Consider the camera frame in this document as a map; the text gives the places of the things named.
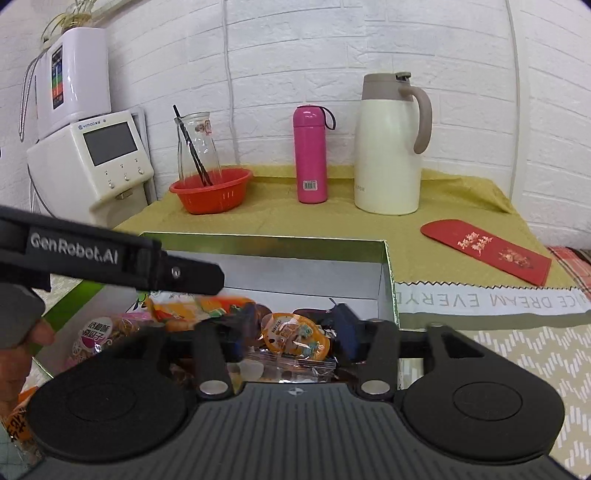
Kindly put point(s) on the potted green plant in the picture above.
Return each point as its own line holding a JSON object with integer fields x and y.
{"x": 69, "y": 21}

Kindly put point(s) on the red plastic basket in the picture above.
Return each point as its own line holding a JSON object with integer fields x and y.
{"x": 217, "y": 198}

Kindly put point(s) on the red envelope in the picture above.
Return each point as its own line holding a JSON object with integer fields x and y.
{"x": 485, "y": 251}

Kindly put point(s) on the white water purifier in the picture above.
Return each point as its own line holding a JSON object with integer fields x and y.
{"x": 83, "y": 69}

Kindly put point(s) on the black stirrer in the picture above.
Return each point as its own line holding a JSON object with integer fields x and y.
{"x": 191, "y": 147}

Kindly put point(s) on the orange snack packet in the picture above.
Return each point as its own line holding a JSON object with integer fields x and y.
{"x": 203, "y": 307}

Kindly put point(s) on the pink thermos bottle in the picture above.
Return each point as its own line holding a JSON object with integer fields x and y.
{"x": 311, "y": 157}

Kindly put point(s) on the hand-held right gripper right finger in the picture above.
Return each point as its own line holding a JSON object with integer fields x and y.
{"x": 344, "y": 323}

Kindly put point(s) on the white lettered cloth strip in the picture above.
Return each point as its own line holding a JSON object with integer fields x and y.
{"x": 461, "y": 302}

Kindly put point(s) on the white appliance with screen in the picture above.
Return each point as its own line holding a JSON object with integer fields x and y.
{"x": 115, "y": 143}

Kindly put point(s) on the glass carafe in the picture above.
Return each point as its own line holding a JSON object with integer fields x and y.
{"x": 205, "y": 138}

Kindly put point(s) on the orange jelly cup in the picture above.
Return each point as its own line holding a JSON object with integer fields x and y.
{"x": 291, "y": 334}

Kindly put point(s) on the green cardboard box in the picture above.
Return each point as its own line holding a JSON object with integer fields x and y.
{"x": 295, "y": 277}

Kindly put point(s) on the orange packet with black print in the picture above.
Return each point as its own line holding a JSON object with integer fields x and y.
{"x": 16, "y": 429}

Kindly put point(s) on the clear snack packet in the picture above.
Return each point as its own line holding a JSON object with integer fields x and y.
{"x": 286, "y": 367}

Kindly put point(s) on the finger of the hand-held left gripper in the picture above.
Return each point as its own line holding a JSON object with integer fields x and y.
{"x": 194, "y": 277}

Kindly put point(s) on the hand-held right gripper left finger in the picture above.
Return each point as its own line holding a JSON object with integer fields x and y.
{"x": 242, "y": 330}

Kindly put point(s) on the cream thermal jug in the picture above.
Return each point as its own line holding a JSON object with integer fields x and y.
{"x": 388, "y": 152}

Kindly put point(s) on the red patterned blanket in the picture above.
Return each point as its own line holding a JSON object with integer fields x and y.
{"x": 572, "y": 267}

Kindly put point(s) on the beige and teal patterned mat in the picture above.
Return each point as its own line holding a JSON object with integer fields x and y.
{"x": 531, "y": 360}

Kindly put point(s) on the pink label snack packet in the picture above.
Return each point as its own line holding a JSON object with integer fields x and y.
{"x": 94, "y": 339}

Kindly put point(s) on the person's left hand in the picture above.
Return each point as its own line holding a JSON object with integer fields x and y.
{"x": 14, "y": 378}

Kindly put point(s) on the yellow green cloth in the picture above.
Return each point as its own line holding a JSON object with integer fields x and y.
{"x": 323, "y": 221}

